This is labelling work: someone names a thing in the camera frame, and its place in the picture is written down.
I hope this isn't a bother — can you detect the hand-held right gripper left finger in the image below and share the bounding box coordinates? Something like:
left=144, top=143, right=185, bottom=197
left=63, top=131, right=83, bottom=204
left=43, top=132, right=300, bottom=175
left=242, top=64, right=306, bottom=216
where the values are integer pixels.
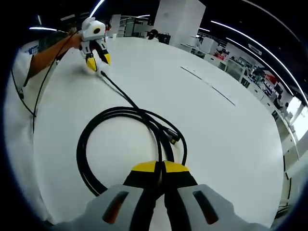
left=54, top=160, right=162, bottom=231

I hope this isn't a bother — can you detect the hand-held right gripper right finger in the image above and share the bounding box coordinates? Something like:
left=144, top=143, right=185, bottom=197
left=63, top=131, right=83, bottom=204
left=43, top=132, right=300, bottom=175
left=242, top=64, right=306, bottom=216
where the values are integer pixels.
left=161, top=160, right=266, bottom=231

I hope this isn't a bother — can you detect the black Type-C cable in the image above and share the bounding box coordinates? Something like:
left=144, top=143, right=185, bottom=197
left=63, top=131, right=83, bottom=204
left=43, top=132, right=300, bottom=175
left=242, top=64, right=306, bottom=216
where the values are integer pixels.
left=76, top=70, right=189, bottom=197

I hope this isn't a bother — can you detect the white square pillar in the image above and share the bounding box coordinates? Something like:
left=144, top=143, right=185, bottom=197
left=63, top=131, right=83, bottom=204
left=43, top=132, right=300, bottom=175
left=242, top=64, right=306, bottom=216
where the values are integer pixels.
left=154, top=0, right=206, bottom=48

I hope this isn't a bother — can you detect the white cabinet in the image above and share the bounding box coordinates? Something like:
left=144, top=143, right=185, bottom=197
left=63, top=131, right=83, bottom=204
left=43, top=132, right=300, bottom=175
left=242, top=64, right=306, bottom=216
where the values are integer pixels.
left=200, top=38, right=218, bottom=55

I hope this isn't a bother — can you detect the person's light shirt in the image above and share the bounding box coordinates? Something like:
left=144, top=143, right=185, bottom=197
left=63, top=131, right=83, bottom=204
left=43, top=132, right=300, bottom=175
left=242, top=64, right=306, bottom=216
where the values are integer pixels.
left=4, top=40, right=55, bottom=219

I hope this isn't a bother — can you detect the row of white office desks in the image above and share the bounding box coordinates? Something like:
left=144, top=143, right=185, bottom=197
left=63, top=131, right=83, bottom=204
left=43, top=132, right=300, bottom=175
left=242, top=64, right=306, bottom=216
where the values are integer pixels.
left=180, top=36, right=302, bottom=161

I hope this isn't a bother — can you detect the ceiling air vent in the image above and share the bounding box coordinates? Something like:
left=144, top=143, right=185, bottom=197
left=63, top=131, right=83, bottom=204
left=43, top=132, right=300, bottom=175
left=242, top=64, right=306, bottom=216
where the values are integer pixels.
left=247, top=43, right=263, bottom=56

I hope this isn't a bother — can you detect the long ceiling light strip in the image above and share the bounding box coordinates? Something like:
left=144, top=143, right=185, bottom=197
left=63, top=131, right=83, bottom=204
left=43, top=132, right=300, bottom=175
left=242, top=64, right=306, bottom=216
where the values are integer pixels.
left=211, top=20, right=297, bottom=80
left=226, top=37, right=308, bottom=104

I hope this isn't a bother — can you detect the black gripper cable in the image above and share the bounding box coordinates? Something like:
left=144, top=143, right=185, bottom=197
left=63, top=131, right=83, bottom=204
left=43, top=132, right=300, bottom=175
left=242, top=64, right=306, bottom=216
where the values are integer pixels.
left=10, top=24, right=81, bottom=132

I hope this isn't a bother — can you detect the white desk cable cover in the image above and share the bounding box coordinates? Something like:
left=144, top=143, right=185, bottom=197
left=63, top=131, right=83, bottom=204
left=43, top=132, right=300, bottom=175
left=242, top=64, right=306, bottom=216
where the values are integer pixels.
left=180, top=65, right=236, bottom=107

